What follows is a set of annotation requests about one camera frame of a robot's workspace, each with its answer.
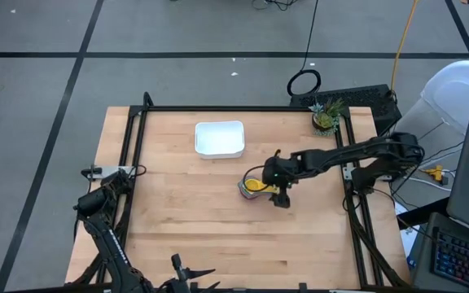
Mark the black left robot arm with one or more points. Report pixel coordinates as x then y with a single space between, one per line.
108 240

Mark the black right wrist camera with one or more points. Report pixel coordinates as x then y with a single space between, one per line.
282 200

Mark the yellow measuring cup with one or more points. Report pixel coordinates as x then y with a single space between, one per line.
255 185

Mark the white plastic chair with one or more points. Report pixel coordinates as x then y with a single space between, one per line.
458 89

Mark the dark grey desk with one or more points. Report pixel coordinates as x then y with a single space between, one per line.
423 244

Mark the grey metal mounting plate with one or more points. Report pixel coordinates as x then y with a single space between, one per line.
347 173
110 171

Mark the white plastic basket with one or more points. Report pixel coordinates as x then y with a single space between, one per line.
219 139

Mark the indigo measuring cup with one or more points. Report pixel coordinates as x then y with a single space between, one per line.
246 195

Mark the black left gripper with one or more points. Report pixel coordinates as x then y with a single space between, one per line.
173 287

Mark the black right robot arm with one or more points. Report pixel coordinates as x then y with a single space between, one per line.
348 152

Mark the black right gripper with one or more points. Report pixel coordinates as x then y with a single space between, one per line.
281 171

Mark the backlit black keyboard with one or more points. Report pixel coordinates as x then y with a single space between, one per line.
462 260

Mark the black perforated computer case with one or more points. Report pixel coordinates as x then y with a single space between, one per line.
360 97

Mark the black aluminium table frame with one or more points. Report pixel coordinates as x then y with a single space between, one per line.
234 108

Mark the potted succulent plant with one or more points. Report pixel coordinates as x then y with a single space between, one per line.
325 120

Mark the yellow power plug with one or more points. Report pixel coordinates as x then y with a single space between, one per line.
436 173

